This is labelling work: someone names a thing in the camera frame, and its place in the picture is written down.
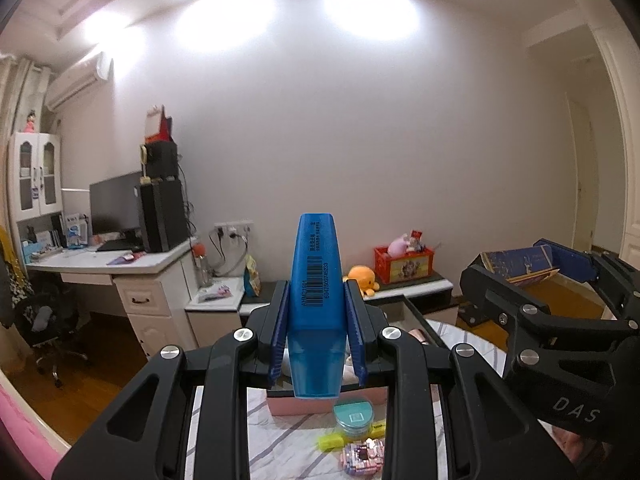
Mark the white glass door cabinet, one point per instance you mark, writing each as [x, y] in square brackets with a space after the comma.
[35, 175]

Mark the pink patterned eraser pack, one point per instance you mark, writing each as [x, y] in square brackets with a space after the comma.
[362, 456]

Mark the clear jar red lid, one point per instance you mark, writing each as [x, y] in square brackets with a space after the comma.
[202, 267]

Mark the light curtain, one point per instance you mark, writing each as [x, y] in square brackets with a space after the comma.
[12, 135]

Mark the red white toy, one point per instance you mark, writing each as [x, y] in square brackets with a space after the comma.
[416, 241]

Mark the red toy crate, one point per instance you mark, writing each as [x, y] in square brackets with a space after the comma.
[407, 267]

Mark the black speaker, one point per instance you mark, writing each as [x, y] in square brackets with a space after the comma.
[160, 160]

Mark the black white bedside table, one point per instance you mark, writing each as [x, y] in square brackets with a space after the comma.
[425, 292]

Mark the low white cabinet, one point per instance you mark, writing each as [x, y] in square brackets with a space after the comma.
[215, 317]

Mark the black keyboard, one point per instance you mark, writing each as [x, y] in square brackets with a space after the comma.
[119, 245]

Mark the yellow highlighter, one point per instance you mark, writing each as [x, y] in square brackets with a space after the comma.
[378, 428]
[331, 441]

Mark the black computer tower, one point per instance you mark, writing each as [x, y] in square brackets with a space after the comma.
[162, 217]

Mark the striped white bed sheet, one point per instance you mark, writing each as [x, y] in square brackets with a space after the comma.
[280, 440]

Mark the red white boxes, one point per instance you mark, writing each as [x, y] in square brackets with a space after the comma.
[157, 124]

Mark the white wall sockets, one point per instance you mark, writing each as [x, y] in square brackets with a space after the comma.
[233, 229]

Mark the teal round box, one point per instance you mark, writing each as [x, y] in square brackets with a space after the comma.
[354, 415]

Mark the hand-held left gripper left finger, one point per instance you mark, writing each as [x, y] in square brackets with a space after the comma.
[277, 340]

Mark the yellow black garment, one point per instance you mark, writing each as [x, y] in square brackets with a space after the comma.
[12, 275]

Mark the blue white box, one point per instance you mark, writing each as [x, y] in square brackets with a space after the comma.
[76, 230]

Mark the white wardrobe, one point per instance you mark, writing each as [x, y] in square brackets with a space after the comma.
[615, 110]

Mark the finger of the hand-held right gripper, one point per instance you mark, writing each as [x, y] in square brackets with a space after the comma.
[500, 300]
[575, 262]

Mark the blue highlighter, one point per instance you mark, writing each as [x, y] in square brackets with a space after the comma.
[315, 280]

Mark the small doll figure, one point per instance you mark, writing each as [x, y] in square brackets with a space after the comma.
[32, 121]

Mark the white door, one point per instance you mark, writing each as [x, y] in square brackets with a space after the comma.
[582, 170]

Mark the pink packet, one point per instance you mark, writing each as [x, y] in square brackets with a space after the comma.
[216, 293]

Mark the white desk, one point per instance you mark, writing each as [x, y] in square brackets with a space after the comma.
[145, 300]

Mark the yellow snack bag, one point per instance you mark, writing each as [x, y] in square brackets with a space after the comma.
[252, 276]

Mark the pink pig plush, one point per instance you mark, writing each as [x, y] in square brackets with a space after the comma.
[398, 245]

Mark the blue book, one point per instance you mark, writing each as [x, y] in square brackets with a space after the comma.
[515, 262]

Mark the black computer monitor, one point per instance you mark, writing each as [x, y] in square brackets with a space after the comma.
[112, 205]

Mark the person's right hand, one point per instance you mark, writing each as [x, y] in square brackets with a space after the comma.
[575, 452]

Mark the white air conditioner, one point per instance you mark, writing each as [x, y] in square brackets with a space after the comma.
[75, 82]

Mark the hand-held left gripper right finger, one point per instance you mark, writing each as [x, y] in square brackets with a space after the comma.
[356, 340]

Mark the orange octopus plush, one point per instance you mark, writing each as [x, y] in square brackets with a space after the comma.
[361, 279]

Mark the black office chair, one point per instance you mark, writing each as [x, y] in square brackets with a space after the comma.
[50, 325]

